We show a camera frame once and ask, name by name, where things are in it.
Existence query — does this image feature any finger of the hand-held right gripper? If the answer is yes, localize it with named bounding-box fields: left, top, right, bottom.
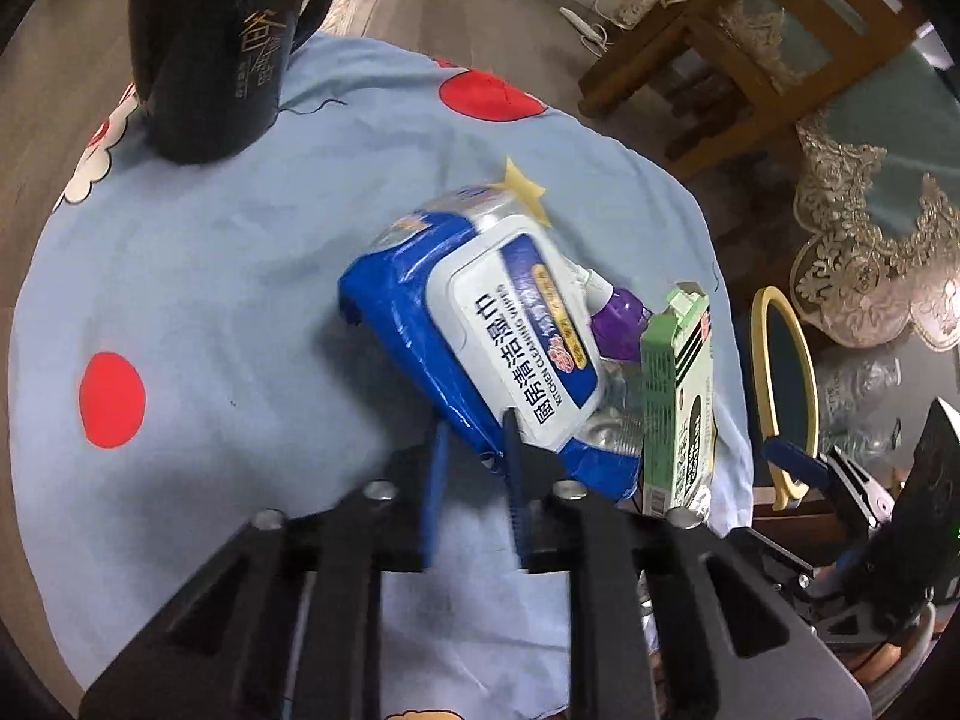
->
left=763, top=437, right=895, bottom=527

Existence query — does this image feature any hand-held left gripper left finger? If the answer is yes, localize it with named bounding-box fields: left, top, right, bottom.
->
left=79, top=420, right=452, bottom=720

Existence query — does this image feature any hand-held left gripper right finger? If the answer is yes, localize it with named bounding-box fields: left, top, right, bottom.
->
left=501, top=409, right=875, bottom=720

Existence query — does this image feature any blue wet wipes pack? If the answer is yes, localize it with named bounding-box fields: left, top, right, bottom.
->
left=337, top=184, right=646, bottom=503

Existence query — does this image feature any crumpled clear plastic wrap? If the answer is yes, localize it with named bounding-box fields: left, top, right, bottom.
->
left=816, top=356, right=905, bottom=458

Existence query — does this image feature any yellow rimmed round object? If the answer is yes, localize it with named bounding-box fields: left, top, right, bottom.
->
left=750, top=285, right=820, bottom=515

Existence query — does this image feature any clear plastic bag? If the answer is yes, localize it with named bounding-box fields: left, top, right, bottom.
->
left=592, top=360, right=647, bottom=462

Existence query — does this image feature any green cardboard box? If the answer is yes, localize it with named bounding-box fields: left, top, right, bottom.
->
left=639, top=281, right=719, bottom=530

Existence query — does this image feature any purple plastic wrapper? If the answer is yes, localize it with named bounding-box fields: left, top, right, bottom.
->
left=574, top=262, right=655, bottom=362

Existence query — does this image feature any lace table cloth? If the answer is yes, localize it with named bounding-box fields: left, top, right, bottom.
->
left=791, top=109, right=960, bottom=352

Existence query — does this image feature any blue printed tablecloth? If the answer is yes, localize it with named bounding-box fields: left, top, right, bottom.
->
left=7, top=34, right=755, bottom=720

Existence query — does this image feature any wooden chair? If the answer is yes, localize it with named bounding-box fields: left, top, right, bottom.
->
left=577, top=0, right=927, bottom=181

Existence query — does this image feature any white power strip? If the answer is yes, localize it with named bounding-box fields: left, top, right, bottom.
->
left=559, top=6, right=610, bottom=55

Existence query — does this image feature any black mug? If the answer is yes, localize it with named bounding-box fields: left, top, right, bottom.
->
left=129, top=0, right=352, bottom=166

